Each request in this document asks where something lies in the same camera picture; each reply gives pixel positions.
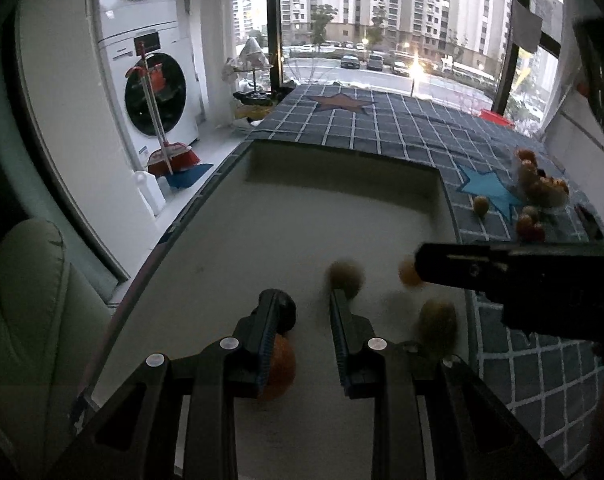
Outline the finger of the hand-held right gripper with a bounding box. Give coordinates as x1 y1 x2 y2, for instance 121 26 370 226
415 242 510 291

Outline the brown kiwi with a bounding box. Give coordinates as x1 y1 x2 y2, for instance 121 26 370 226
416 297 458 358
326 259 367 296

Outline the long white low cabinet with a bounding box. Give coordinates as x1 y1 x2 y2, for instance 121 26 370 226
546 95 604 171

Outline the hanging grey cloth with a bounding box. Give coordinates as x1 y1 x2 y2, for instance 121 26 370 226
510 0 545 53

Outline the white plastic jug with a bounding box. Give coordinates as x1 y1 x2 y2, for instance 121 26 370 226
133 170 167 216

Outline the white dryer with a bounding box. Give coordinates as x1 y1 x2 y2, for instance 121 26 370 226
98 0 193 43

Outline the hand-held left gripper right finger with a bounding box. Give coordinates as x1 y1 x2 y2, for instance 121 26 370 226
329 287 565 480

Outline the small lamp with white shade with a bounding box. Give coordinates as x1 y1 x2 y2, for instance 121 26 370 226
222 37 273 101

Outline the pale green chair cushion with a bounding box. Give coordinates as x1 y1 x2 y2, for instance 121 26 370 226
0 217 113 480

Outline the small yellow-orange fruit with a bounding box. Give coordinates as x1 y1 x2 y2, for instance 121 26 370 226
398 256 427 288

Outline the grey checkered star blanket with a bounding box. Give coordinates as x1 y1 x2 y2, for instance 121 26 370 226
247 85 604 476

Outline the blue dustpan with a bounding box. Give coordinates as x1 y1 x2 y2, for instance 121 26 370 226
167 162 215 190

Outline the red broom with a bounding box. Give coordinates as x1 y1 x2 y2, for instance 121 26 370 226
134 42 201 178

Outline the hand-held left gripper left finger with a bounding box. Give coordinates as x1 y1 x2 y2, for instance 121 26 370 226
47 287 297 480

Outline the white washing machine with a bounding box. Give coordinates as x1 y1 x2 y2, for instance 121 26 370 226
98 35 203 168

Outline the white rectangular tray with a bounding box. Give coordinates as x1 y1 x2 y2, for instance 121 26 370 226
89 139 475 480

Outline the clear glass bowl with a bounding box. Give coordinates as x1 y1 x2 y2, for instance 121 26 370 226
512 146 571 208

